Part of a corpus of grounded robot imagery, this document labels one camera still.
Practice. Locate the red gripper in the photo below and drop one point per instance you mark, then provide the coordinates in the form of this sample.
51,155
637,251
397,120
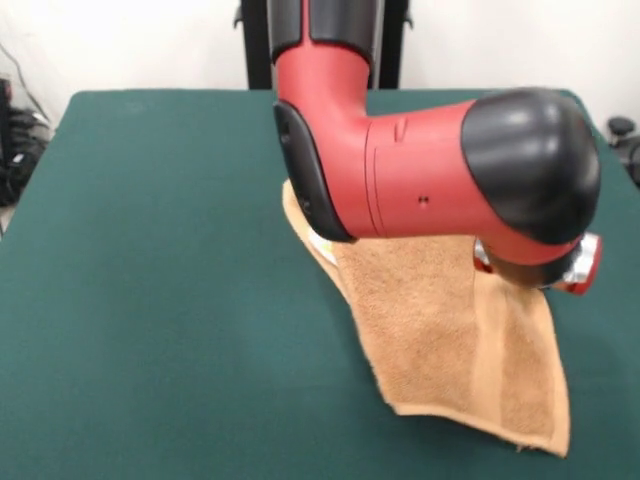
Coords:
580,289

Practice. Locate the tan terry towel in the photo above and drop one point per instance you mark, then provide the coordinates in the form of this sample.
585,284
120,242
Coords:
425,325

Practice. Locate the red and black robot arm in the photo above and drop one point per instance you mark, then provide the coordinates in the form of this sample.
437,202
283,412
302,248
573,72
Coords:
415,175

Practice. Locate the dark green table cloth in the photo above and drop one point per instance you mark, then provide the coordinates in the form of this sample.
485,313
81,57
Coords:
150,300

